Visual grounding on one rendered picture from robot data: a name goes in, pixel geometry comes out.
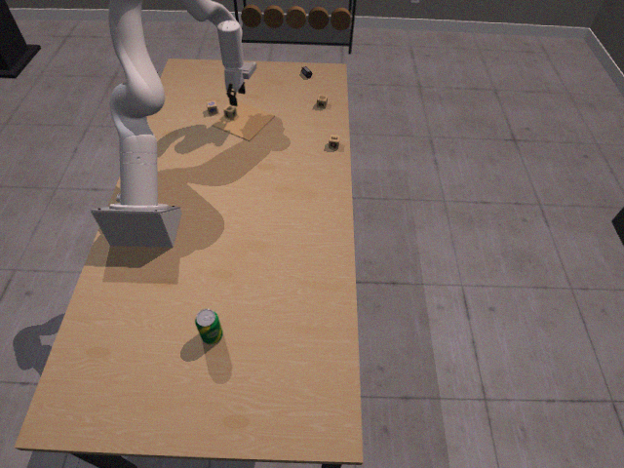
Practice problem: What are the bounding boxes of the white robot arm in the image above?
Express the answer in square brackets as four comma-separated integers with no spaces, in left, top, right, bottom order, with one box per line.
[108,0,256,211]

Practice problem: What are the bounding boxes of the green drink can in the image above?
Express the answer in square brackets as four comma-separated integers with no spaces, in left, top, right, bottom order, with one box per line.
[195,309,223,344]

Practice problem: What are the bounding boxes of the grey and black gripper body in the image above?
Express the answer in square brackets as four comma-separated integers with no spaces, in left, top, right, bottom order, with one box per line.
[224,66,245,93]

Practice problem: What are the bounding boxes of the tan mat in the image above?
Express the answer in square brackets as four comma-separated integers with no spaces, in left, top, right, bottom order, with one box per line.
[212,101,275,140]

